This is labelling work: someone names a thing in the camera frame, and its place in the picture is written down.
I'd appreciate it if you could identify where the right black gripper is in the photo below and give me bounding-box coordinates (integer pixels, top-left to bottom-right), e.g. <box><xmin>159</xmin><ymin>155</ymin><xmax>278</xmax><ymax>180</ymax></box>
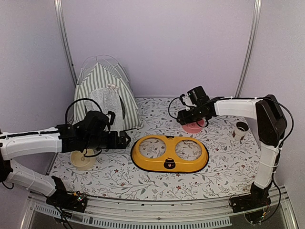
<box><xmin>177</xmin><ymin>105</ymin><xmax>203</xmax><ymax>125</ymax></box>

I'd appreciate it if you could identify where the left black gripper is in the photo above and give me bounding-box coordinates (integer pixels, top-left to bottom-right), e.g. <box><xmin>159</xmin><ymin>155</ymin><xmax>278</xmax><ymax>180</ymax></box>
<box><xmin>84</xmin><ymin>130</ymin><xmax>131</xmax><ymax>149</ymax></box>

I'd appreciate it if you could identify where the pink pet bowl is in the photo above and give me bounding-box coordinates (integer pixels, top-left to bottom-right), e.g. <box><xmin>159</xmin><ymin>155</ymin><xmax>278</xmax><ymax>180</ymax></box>
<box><xmin>182</xmin><ymin>120</ymin><xmax>205</xmax><ymax>134</ymax></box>

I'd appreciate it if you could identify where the yellow double bowl holder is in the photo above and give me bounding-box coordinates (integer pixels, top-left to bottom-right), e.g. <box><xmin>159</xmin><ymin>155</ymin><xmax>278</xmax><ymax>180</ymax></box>
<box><xmin>131</xmin><ymin>135</ymin><xmax>209</xmax><ymax>174</ymax></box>

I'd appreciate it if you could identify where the cream pet bowl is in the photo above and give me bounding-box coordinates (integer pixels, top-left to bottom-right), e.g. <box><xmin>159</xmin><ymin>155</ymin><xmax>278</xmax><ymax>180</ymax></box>
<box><xmin>70</xmin><ymin>149</ymin><xmax>96</xmax><ymax>170</ymax></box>

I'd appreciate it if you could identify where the green striped pet tent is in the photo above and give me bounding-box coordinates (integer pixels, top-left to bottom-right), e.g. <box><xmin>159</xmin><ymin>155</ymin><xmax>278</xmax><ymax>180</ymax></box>
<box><xmin>74</xmin><ymin>62</ymin><xmax>142</xmax><ymax>131</ymax></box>

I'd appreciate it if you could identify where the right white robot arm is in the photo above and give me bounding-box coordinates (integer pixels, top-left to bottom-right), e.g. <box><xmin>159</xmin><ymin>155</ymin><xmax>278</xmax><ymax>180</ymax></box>
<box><xmin>176</xmin><ymin>86</ymin><xmax>287</xmax><ymax>189</ymax></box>

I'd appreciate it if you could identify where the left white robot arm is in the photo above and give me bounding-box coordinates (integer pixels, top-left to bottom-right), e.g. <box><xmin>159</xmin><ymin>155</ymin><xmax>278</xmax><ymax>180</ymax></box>
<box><xmin>0</xmin><ymin>111</ymin><xmax>131</xmax><ymax>207</ymax></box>

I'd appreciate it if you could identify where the white and brown cup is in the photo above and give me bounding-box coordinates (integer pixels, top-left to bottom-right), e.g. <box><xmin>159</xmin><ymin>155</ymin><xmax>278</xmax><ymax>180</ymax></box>
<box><xmin>232</xmin><ymin>122</ymin><xmax>249</xmax><ymax>141</ymax></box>

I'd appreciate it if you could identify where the floral patterned table mat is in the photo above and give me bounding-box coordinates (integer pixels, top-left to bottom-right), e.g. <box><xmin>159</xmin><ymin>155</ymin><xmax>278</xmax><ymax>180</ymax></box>
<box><xmin>50</xmin><ymin>98</ymin><xmax>260</xmax><ymax>201</ymax></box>

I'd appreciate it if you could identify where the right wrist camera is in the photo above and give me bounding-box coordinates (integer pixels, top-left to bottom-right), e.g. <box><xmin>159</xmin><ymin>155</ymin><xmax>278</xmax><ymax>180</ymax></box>
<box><xmin>179</xmin><ymin>94</ymin><xmax>193</xmax><ymax>111</ymax></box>

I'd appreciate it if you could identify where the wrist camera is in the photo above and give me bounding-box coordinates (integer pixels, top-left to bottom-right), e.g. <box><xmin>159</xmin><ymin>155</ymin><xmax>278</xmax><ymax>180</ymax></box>
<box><xmin>106</xmin><ymin>111</ymin><xmax>116</xmax><ymax>126</ymax></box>
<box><xmin>179</xmin><ymin>94</ymin><xmax>193</xmax><ymax>111</ymax></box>

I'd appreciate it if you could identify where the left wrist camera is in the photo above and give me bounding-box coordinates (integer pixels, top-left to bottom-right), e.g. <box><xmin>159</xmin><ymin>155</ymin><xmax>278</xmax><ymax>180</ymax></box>
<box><xmin>106</xmin><ymin>111</ymin><xmax>116</xmax><ymax>126</ymax></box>

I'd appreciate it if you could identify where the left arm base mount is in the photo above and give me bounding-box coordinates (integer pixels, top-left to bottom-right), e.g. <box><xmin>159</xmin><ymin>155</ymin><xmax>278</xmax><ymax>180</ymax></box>
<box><xmin>46</xmin><ymin>176</ymin><xmax>88</xmax><ymax>213</ymax></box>

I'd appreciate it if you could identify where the front aluminium rail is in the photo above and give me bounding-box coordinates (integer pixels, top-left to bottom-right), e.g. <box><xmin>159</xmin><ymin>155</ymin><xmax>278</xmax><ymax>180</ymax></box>
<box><xmin>21</xmin><ymin>187</ymin><xmax>299</xmax><ymax>229</ymax></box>

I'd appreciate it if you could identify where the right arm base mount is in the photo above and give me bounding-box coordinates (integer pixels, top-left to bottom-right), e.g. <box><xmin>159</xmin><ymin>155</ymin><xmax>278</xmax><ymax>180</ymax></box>
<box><xmin>228</xmin><ymin>183</ymin><xmax>272</xmax><ymax>224</ymax></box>

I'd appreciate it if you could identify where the right aluminium frame post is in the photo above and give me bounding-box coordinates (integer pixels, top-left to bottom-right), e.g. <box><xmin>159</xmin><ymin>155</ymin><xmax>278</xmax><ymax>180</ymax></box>
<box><xmin>234</xmin><ymin>0</ymin><xmax>262</xmax><ymax>97</ymax></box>

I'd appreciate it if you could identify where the aluminium frame post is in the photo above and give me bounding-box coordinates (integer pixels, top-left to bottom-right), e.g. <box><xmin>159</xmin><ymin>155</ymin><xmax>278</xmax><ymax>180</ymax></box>
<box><xmin>54</xmin><ymin>0</ymin><xmax>78</xmax><ymax>99</ymax></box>
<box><xmin>234</xmin><ymin>0</ymin><xmax>262</xmax><ymax>97</ymax></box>

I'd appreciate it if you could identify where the left aluminium frame post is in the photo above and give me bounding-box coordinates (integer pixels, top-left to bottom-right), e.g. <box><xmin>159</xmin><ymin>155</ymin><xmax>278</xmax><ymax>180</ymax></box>
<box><xmin>54</xmin><ymin>0</ymin><xmax>78</xmax><ymax>99</ymax></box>

